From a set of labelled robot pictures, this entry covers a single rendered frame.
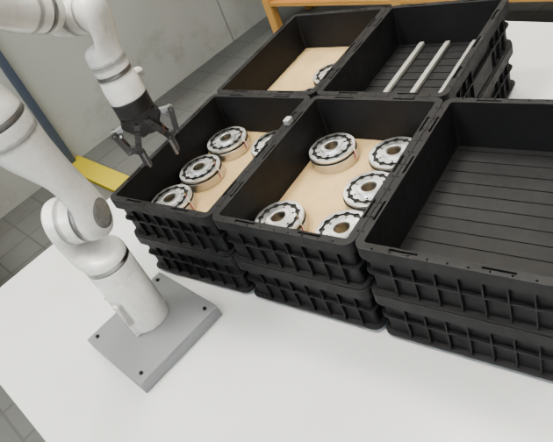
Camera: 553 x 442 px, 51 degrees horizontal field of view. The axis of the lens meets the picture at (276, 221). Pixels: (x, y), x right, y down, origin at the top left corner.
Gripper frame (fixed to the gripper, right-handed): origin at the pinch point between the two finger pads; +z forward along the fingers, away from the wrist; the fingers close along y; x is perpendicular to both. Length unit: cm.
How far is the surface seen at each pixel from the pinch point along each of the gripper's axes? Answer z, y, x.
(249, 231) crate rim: 5.3, 10.1, -30.4
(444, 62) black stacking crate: 15, 68, 8
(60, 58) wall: 41, -51, 244
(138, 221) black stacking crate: 10.1, -11.0, -4.1
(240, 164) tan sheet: 14.2, 14.2, 5.5
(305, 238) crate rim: 4.3, 17.8, -39.7
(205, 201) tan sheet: 14.2, 3.6, -2.1
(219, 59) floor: 98, 37, 281
